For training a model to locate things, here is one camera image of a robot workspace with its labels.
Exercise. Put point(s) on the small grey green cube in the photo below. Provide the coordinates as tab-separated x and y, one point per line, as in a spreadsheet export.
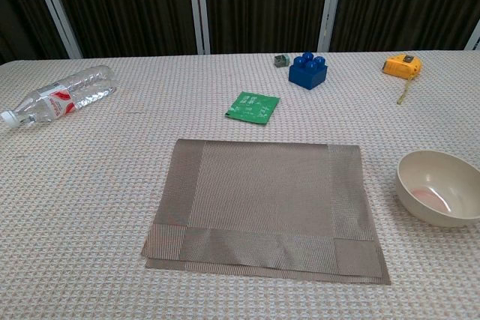
281	61

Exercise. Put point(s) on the green foil sachet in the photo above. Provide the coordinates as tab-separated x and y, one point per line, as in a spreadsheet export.
251	108

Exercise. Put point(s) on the brown woven placemat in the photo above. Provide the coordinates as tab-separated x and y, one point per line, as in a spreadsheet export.
262	192

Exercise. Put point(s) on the cream bowl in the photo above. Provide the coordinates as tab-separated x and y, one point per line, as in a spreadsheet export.
431	185

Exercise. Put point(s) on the blue toy building block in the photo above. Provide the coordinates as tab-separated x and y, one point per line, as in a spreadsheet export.
307	76

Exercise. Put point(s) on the checkered beige tablecloth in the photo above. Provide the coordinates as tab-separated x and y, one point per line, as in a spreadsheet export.
93	185

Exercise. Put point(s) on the dark pleated partition panel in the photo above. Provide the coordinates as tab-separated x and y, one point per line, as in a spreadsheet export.
405	1
127	5
18	9
262	5

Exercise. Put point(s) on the yellow tape measure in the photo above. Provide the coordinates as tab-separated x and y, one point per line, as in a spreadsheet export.
401	66

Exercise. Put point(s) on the clear plastic water bottle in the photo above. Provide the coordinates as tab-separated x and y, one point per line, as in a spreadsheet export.
56	99

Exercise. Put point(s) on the white metal partition post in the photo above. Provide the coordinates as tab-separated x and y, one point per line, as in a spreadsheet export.
198	9
56	12
330	9
475	37

